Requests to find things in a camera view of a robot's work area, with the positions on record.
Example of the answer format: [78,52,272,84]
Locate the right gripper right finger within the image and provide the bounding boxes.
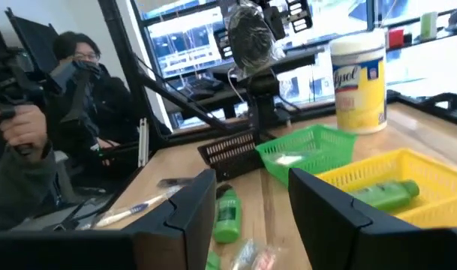
[287,166,404,270]

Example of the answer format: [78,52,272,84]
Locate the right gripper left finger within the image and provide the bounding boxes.
[122,168,218,270]

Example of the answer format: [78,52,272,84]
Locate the green travel bottle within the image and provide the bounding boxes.
[350,178,420,215]
[204,250,221,270]
[212,187,243,245]

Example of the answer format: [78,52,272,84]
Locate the round black item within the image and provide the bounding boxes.
[226,0,287,82]

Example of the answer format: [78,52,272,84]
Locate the green plastic basket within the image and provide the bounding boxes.
[254,123,359,187]

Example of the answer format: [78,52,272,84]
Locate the black plastic basket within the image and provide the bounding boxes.
[197,129,265,182]

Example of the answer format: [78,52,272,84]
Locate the small red box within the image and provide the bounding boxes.
[387,28,405,49]

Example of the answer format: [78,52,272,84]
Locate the yellow Lysol wipes canister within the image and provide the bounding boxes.
[329,28,389,135]

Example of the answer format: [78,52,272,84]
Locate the black keyboard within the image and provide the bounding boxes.
[182,76,225,101]

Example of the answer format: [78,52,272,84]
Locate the yellow plastic basket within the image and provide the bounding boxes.
[314,148,457,230]

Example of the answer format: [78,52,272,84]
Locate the white green bottle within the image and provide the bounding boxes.
[419,10,438,38]

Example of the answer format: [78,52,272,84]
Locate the person's hand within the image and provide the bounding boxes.
[0,104,49,158]

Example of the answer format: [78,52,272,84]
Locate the black monitor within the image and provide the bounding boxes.
[5,7,60,72]

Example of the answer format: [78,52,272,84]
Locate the black window frame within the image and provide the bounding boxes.
[132,0,457,125]

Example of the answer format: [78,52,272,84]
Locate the silver edge bracket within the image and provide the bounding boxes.
[137,118,149,168]

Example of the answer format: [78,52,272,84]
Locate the black frame handle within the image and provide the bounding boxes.
[419,91,457,113]

